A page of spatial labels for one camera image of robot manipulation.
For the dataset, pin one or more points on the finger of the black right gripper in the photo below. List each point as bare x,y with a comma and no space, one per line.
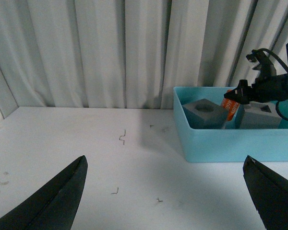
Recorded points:
241,94

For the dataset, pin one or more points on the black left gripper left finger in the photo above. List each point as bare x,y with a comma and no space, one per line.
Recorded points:
54,205

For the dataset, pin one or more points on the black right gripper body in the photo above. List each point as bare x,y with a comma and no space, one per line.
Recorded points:
274,88

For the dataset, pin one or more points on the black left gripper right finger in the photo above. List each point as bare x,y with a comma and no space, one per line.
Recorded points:
269,193

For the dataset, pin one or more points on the orange cylinder part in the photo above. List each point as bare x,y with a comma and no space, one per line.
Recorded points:
231,106

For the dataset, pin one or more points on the gray cube with square hole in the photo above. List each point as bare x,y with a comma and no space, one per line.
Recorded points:
257,116

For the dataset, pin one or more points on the gray cube with round hole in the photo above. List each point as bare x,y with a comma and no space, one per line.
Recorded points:
204,114

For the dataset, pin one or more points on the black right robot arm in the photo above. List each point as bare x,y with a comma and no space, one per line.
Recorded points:
264,65

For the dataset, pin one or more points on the light blue plastic box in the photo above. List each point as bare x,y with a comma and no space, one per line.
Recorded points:
228,144

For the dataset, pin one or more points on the white pleated curtain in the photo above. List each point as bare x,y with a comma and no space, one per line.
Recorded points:
129,53

